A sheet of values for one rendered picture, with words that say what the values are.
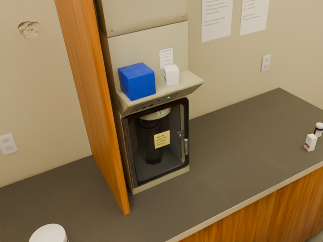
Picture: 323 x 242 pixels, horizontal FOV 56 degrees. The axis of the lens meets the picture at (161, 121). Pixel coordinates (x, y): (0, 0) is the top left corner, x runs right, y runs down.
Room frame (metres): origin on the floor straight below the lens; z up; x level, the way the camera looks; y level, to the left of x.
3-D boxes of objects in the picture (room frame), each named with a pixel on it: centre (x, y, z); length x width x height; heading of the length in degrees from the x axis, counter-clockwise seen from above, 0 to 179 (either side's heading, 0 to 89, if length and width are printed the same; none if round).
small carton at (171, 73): (1.04, -0.05, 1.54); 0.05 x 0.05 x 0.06; 9
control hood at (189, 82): (1.02, -0.01, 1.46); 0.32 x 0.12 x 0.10; 116
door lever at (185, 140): (1.08, -0.10, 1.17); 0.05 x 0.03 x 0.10; 25
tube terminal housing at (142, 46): (1.19, 0.07, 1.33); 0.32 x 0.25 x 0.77; 116
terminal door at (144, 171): (1.07, 0.01, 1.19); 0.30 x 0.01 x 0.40; 115
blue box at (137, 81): (0.98, 0.08, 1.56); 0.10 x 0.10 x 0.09; 26
